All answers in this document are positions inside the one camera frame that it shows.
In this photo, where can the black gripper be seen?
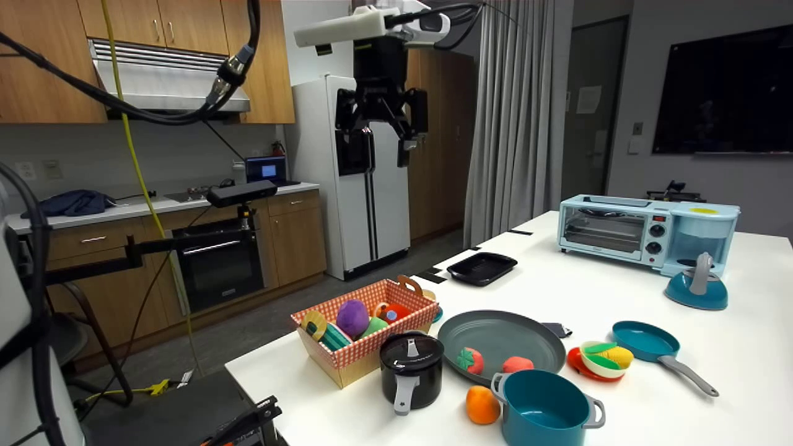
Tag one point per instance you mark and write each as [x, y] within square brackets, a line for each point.
[355, 113]

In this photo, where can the red toy tomato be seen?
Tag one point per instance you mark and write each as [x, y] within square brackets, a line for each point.
[516, 366]

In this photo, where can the white refrigerator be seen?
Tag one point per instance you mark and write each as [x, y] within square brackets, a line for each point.
[361, 183]

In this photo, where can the small blue screen device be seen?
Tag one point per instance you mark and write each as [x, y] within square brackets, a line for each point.
[265, 170]

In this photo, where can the grey curtain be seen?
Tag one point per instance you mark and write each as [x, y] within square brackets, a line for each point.
[519, 124]

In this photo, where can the black grill tray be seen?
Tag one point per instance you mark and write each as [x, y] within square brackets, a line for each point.
[482, 268]

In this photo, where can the purple plush toy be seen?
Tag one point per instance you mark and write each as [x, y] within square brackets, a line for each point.
[353, 319]

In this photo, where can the range hood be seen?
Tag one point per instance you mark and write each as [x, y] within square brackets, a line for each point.
[151, 77]

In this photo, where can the black built-in oven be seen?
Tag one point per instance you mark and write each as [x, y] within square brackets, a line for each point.
[218, 263]

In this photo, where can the red checkered cardboard basket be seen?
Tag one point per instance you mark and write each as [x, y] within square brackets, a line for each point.
[396, 305]

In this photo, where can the large grey frying pan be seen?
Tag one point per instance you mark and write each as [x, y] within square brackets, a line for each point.
[500, 336]

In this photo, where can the black pot with lid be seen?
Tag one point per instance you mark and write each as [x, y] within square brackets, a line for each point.
[409, 370]

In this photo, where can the light blue toaster oven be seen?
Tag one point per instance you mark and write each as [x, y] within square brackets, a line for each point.
[664, 237]

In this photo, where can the blue cloth on counter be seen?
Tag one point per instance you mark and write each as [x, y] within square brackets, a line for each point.
[80, 202]

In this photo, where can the orange toy fruit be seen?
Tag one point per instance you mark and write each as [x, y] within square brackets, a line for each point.
[482, 407]

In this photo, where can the colourful toy plate stack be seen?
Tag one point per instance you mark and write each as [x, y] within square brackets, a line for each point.
[601, 360]

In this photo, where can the teal pot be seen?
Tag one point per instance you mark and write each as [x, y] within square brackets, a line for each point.
[544, 409]

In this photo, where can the small teal frying pan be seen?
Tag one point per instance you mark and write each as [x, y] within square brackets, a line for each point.
[653, 342]

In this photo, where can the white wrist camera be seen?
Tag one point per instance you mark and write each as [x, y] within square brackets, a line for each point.
[406, 22]

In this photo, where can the black camera on stand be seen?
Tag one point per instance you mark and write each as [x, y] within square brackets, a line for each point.
[240, 196]

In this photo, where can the wall television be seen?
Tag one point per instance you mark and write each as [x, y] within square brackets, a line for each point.
[728, 96]

